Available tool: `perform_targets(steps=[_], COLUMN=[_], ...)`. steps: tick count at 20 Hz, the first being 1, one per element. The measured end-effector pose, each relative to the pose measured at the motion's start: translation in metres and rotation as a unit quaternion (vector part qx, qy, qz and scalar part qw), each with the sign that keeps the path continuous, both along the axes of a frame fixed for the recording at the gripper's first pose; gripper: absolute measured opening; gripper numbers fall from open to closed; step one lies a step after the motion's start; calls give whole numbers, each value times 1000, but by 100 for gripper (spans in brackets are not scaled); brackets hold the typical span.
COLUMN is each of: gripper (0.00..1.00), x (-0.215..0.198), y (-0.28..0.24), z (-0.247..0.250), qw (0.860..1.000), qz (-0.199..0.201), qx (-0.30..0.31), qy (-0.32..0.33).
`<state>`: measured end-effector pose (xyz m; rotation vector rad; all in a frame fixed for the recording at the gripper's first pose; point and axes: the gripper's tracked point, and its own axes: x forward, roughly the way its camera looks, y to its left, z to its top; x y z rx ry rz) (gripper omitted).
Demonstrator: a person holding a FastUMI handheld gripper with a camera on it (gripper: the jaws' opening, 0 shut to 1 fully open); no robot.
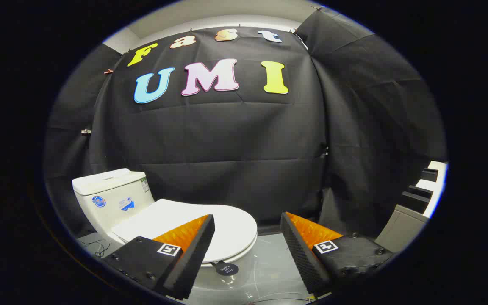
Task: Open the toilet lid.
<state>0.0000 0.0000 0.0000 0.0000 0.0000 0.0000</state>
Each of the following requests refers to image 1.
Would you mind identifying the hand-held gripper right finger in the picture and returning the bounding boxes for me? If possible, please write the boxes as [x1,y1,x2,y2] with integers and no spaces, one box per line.
[280,211,396,296]

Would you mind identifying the white toilet lid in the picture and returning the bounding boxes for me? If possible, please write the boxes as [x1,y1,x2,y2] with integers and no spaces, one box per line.
[111,199,258,263]

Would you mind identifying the white ceramic toilet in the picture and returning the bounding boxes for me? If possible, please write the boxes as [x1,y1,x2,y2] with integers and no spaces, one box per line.
[72,168,258,294]

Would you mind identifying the thin floor cables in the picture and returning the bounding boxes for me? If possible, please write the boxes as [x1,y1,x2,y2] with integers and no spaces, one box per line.
[83,239,110,258]

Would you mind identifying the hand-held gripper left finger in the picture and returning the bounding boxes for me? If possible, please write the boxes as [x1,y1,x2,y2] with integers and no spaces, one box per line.
[101,214,216,300]

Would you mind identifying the black backdrop cloth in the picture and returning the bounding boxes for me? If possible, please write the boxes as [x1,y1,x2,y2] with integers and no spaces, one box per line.
[44,8,447,238]

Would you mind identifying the grey cabinet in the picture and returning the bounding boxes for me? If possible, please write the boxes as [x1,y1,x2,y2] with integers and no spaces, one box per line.
[374,204,429,253]

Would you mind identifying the black and white shelf unit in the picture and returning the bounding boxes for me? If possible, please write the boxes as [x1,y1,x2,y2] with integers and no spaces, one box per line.
[400,161,448,219]

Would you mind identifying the black lid pull tab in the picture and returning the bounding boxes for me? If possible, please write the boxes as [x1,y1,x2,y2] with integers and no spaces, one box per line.
[213,262,239,277]

